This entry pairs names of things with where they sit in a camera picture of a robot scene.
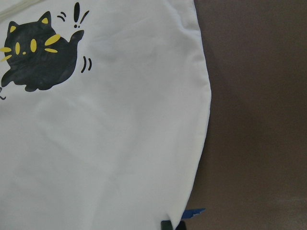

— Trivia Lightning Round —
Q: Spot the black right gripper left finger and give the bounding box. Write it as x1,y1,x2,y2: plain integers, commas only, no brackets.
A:
161,220,173,230

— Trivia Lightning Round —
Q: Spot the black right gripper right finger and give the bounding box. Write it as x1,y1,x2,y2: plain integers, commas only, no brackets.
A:
177,221,187,230

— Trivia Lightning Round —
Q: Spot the cream cat print shirt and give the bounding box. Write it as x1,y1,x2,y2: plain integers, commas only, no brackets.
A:
0,0,211,230

